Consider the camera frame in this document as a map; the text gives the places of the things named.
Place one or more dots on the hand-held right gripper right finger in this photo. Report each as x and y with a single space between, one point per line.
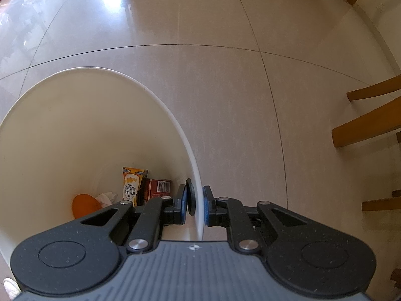
206 205

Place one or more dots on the orange half shell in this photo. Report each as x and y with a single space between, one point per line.
84 206

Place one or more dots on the red drink can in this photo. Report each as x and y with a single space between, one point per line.
156 189

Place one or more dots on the white plastic trash bin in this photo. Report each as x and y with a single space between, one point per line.
78 125

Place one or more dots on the white tissue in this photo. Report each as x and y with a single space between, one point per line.
106 198

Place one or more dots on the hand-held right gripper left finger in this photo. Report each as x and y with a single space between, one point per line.
183 203

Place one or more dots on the wooden chair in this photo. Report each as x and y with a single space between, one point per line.
369 89

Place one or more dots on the white ribbed cloth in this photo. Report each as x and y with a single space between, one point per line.
11 288

